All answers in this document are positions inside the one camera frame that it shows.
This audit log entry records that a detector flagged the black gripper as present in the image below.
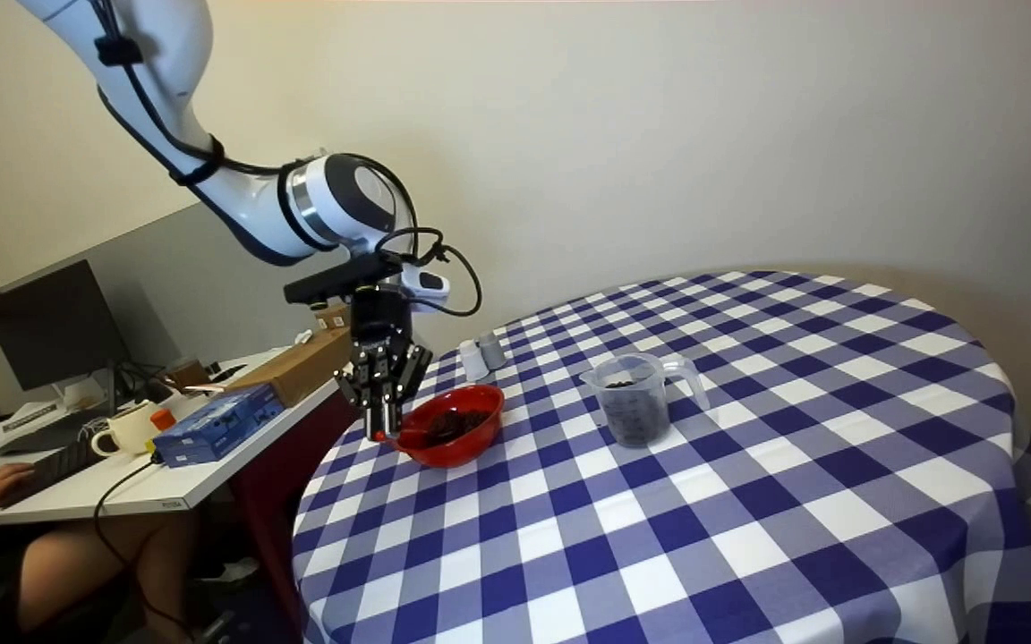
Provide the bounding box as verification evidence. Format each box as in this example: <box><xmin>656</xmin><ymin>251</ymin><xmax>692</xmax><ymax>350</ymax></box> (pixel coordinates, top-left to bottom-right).
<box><xmin>334</xmin><ymin>285</ymin><xmax>438</xmax><ymax>445</ymax></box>

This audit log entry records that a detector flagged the red plastic bowl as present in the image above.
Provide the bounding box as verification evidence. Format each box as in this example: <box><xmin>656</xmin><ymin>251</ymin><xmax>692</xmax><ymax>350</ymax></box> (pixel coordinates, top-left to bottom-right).
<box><xmin>391</xmin><ymin>380</ymin><xmax>508</xmax><ymax>474</ymax></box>

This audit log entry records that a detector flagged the clear plastic measuring cup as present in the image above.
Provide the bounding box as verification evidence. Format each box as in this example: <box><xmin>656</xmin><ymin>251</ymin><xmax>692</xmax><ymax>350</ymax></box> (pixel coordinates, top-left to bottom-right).
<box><xmin>580</xmin><ymin>350</ymin><xmax>707</xmax><ymax>451</ymax></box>

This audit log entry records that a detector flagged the dark coffee beans pile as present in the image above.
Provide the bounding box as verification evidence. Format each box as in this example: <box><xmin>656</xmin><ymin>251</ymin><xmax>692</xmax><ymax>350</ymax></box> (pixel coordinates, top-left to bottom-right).
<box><xmin>602</xmin><ymin>382</ymin><xmax>672</xmax><ymax>446</ymax></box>
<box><xmin>426</xmin><ymin>403</ymin><xmax>490</xmax><ymax>445</ymax></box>

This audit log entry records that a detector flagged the brown cardboard box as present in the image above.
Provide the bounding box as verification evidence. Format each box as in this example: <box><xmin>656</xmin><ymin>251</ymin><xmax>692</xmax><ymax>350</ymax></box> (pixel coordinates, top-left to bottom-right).
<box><xmin>217</xmin><ymin>324</ymin><xmax>362</xmax><ymax>408</ymax></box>

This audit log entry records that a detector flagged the blue cardboard box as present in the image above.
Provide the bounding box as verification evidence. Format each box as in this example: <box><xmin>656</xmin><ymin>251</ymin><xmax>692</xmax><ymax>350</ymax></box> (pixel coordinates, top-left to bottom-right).
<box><xmin>150</xmin><ymin>382</ymin><xmax>290</xmax><ymax>469</ymax></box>

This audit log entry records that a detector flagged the white mug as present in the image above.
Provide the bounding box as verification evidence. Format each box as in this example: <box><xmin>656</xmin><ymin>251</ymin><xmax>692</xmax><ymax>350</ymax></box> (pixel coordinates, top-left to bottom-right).
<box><xmin>84</xmin><ymin>403</ymin><xmax>162</xmax><ymax>463</ymax></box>

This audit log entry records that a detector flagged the white office desk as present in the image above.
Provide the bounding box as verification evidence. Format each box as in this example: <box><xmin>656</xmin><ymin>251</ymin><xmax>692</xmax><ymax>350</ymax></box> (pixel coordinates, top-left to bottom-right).
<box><xmin>0</xmin><ymin>344</ymin><xmax>347</xmax><ymax>531</ymax></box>

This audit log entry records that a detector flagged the black computer monitor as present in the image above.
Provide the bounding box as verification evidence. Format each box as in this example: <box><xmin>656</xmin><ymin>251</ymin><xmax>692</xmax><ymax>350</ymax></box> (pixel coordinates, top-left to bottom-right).
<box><xmin>0</xmin><ymin>258</ymin><xmax>136</xmax><ymax>395</ymax></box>

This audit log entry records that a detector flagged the black keyboard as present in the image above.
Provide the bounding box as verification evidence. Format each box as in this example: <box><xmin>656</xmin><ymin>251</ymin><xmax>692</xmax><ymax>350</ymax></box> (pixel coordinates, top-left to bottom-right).
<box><xmin>0</xmin><ymin>442</ymin><xmax>108</xmax><ymax>513</ymax></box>

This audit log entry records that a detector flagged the person's bare leg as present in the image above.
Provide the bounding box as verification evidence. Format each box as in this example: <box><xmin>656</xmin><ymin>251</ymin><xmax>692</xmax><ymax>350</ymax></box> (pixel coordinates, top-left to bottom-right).
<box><xmin>14</xmin><ymin>513</ymin><xmax>205</xmax><ymax>636</ymax></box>

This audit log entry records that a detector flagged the blue white checkered tablecloth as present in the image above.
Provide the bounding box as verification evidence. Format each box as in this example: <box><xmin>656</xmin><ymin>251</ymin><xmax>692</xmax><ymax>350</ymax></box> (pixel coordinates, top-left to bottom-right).
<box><xmin>285</xmin><ymin>266</ymin><xmax>1031</xmax><ymax>644</ymax></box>

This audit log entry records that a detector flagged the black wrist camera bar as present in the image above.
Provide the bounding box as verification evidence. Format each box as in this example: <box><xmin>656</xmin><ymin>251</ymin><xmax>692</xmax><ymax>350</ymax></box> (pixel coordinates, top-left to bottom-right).
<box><xmin>279</xmin><ymin>247</ymin><xmax>454</xmax><ymax>309</ymax></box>

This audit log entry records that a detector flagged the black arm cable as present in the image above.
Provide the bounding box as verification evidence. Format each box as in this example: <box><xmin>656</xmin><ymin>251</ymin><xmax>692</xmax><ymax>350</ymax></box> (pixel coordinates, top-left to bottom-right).
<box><xmin>89</xmin><ymin>0</ymin><xmax>488</xmax><ymax>324</ymax></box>

